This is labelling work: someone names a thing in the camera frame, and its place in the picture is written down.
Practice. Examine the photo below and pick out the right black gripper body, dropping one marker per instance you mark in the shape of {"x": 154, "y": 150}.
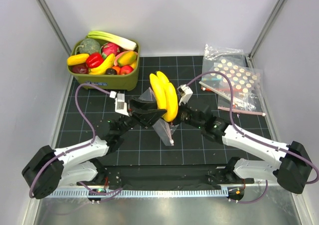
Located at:
{"x": 183, "y": 115}

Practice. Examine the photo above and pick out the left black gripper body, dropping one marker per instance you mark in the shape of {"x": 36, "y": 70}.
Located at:
{"x": 140, "y": 119}

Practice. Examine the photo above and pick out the clear pink zip bag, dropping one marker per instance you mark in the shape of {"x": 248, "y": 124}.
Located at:
{"x": 164, "y": 129}

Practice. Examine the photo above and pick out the yellow banana bunch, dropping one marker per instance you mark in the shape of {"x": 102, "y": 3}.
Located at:
{"x": 165, "y": 94}

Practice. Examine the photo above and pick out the orange yellow mango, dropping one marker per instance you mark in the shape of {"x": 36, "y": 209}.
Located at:
{"x": 126, "y": 58}

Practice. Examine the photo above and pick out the red bell pepper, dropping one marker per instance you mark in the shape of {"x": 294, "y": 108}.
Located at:
{"x": 94, "y": 60}

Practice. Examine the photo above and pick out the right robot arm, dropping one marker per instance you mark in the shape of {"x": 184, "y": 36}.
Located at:
{"x": 286, "y": 164}

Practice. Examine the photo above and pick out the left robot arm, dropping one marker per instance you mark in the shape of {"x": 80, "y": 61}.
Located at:
{"x": 51, "y": 168}

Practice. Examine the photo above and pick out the stack of dotted zip bags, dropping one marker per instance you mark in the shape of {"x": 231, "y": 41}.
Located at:
{"x": 229, "y": 70}

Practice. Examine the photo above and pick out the black grid mat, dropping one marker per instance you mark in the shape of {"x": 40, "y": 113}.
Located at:
{"x": 86, "y": 110}

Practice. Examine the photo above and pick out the olive green plastic basket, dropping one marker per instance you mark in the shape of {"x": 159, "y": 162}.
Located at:
{"x": 117, "y": 82}

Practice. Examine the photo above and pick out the yellow lemon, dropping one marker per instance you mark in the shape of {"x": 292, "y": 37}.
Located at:
{"x": 134, "y": 64}

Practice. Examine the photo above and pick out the orange fruit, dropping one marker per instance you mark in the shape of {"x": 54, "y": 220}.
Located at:
{"x": 117, "y": 68}

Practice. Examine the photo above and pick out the dark purple plum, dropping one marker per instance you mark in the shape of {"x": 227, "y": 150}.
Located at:
{"x": 111, "y": 71}

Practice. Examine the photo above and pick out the small yellow banana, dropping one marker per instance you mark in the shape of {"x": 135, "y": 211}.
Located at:
{"x": 107, "y": 63}

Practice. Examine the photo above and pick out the green white leek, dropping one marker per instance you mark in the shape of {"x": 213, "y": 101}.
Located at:
{"x": 120, "y": 41}

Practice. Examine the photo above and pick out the pink dragon fruit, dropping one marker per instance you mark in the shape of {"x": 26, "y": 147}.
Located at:
{"x": 109, "y": 48}

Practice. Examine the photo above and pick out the dark red apple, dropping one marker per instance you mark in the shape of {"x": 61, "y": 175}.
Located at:
{"x": 80, "y": 68}

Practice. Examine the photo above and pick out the yellow squash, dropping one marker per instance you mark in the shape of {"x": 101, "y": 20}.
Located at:
{"x": 77, "y": 59}

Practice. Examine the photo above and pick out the green melon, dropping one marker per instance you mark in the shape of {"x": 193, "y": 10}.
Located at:
{"x": 88, "y": 46}

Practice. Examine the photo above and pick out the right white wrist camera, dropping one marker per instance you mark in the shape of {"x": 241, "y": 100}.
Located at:
{"x": 185, "y": 94}

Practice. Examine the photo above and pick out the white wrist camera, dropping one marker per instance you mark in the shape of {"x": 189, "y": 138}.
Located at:
{"x": 120, "y": 102}
{"x": 185, "y": 94}

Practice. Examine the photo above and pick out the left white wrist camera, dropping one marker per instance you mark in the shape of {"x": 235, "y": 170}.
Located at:
{"x": 120, "y": 102}

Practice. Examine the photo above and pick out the slotted cable duct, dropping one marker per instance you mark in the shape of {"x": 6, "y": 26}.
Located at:
{"x": 84, "y": 193}

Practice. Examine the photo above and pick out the right aluminium frame post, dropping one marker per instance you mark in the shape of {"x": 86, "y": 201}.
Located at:
{"x": 279, "y": 5}

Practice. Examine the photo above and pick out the aluminium frame post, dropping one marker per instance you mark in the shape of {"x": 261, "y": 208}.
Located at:
{"x": 279, "y": 5}
{"x": 53, "y": 23}

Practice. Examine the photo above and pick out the left aluminium frame post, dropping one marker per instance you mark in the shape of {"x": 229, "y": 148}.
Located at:
{"x": 53, "y": 23}

